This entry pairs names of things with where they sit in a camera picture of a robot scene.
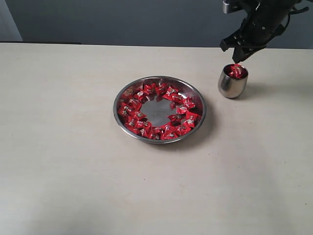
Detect red candy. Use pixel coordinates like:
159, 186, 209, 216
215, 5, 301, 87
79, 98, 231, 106
233, 64, 241, 70

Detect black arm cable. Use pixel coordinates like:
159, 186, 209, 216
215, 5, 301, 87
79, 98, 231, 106
278, 4, 310, 37

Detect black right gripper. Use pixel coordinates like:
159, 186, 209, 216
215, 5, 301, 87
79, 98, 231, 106
220, 0, 296, 63

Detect round stainless steel plate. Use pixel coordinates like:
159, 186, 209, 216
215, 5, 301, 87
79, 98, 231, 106
113, 76, 206, 144

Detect stainless steel cup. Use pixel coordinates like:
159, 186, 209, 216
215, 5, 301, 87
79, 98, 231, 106
218, 64, 248, 99

